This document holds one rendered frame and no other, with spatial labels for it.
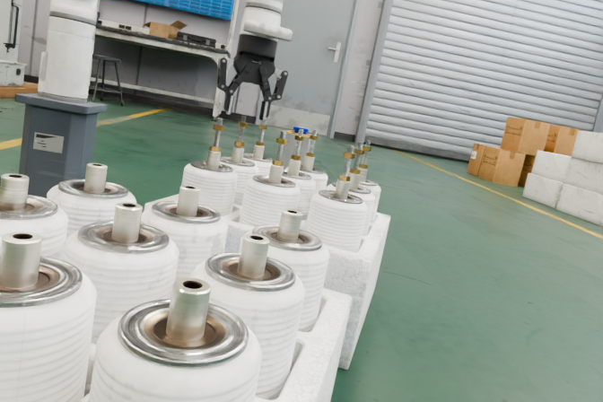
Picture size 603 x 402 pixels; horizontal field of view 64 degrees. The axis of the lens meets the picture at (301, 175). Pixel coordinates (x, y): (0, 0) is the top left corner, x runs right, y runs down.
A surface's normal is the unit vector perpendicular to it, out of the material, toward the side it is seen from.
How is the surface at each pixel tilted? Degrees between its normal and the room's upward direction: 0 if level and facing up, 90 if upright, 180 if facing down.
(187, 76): 90
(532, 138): 90
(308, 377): 0
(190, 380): 43
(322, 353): 0
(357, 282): 90
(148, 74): 90
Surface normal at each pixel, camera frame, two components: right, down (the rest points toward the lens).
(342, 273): -0.25, 0.11
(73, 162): 0.76, 0.22
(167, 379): 0.15, -0.61
